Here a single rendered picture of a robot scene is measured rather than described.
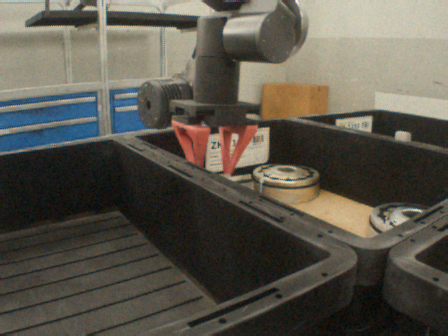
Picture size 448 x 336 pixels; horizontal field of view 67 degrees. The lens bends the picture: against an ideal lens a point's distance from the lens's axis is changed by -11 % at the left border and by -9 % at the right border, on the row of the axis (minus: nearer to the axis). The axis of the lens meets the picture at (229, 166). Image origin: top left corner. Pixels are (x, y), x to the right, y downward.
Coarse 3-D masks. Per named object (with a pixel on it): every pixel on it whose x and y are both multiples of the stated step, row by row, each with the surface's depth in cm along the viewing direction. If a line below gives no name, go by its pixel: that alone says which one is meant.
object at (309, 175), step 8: (256, 168) 59; (264, 168) 60; (304, 168) 60; (312, 168) 59; (256, 176) 56; (264, 176) 57; (272, 176) 55; (280, 176) 55; (296, 176) 55; (304, 176) 55; (312, 176) 56; (272, 184) 53; (280, 184) 53; (288, 184) 53; (296, 184) 53; (304, 184) 53
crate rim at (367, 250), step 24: (264, 120) 63; (288, 120) 64; (144, 144) 45; (408, 144) 46; (192, 168) 35; (240, 192) 29; (288, 216) 24; (312, 216) 24; (432, 216) 23; (336, 240) 21; (360, 240) 21; (384, 240) 20; (360, 264) 20; (384, 264) 20
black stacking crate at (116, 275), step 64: (0, 192) 41; (64, 192) 46; (128, 192) 46; (192, 192) 31; (0, 256) 37; (64, 256) 38; (128, 256) 39; (192, 256) 33; (256, 256) 25; (0, 320) 27; (64, 320) 28; (128, 320) 28
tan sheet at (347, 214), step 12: (324, 192) 58; (288, 204) 53; (300, 204) 53; (312, 204) 53; (324, 204) 53; (336, 204) 53; (348, 204) 53; (360, 204) 53; (324, 216) 49; (336, 216) 49; (348, 216) 49; (360, 216) 49; (348, 228) 45; (360, 228) 45
